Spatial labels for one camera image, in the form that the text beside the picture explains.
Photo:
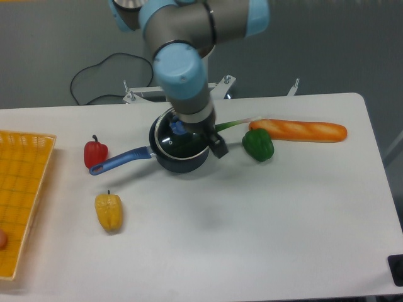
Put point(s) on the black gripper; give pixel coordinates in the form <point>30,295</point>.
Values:
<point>206,129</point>

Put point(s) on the dark blue saucepan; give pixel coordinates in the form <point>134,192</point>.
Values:
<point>148,152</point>

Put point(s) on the glass pot lid blue knob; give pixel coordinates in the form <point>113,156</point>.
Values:
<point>173,140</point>

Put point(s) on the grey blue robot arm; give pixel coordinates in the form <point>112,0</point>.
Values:
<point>175,32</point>

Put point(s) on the green onion stalk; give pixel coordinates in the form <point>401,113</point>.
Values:
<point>229,124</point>

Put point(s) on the green bell pepper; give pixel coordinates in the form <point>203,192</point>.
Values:
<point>258,144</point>

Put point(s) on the orange baguette bread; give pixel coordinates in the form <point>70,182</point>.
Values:
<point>301,131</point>

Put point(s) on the red bell pepper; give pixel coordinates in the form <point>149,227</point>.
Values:
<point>95,152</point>

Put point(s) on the yellow bell pepper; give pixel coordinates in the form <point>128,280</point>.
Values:
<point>109,210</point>

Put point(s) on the yellow woven basket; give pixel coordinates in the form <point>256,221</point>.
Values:
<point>24,161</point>

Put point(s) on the black table grommet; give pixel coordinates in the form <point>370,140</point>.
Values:
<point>396,267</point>

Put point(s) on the white metal bracket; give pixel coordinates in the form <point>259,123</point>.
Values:
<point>293,90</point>

